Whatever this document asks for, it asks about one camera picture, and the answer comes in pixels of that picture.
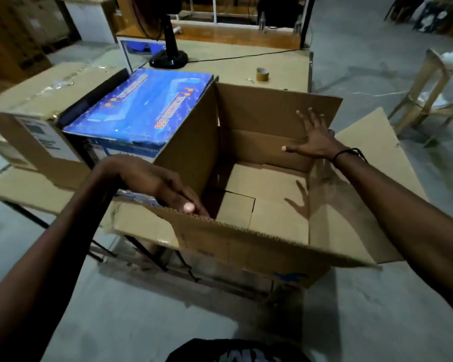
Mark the person's right hand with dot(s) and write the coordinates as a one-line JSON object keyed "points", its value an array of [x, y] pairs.
{"points": [[319, 143]]}

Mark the person's left hand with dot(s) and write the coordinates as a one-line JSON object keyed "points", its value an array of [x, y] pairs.
{"points": [[147, 177]]}

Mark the person's left thumb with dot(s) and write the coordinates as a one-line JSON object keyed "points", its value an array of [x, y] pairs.
{"points": [[179, 205]]}

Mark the person's right thumb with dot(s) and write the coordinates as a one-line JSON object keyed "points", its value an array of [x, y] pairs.
{"points": [[295, 148]]}

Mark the person's right little finger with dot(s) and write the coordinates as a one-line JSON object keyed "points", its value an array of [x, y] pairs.
{"points": [[332, 133]]}

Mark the person's right middle finger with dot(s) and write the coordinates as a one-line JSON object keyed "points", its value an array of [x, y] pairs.
{"points": [[312, 117]]}

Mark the large cardboard box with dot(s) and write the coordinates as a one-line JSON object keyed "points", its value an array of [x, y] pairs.
{"points": [[264, 207]]}

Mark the person's left forearm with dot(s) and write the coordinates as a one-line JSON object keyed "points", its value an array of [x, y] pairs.
{"points": [[49, 260]]}

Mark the person's right forearm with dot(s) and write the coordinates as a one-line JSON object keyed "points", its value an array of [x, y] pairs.
{"points": [[407, 218]]}

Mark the black wristband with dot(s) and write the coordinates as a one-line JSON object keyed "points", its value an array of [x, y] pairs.
{"points": [[345, 153]]}

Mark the brown packing tape roll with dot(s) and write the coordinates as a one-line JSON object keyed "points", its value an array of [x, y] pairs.
{"points": [[262, 75]]}

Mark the black folding table legs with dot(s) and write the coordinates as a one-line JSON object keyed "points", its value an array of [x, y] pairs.
{"points": [[98, 246]]}

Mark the light wooden stool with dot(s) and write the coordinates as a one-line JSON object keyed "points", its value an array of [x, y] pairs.
{"points": [[424, 97]]}

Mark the blue printed box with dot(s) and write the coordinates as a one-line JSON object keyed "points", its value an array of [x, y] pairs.
{"points": [[139, 105]]}

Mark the wooden shelf unit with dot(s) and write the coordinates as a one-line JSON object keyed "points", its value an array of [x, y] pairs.
{"points": [[226, 32]]}

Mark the dark chairs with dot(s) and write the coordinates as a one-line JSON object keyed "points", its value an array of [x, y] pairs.
{"points": [[426, 13]]}

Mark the person's black shirt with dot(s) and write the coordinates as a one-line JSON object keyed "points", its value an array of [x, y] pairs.
{"points": [[236, 352]]}

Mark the closed cardboard box with label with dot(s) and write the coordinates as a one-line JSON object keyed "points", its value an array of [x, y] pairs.
{"points": [[34, 120]]}

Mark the white cabinet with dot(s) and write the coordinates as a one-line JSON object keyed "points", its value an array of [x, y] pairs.
{"points": [[90, 20]]}

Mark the stack of brown cartons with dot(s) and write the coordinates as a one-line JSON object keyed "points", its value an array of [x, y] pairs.
{"points": [[19, 30]]}

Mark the black pedestal fan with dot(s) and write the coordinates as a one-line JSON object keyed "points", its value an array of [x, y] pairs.
{"points": [[168, 45]]}

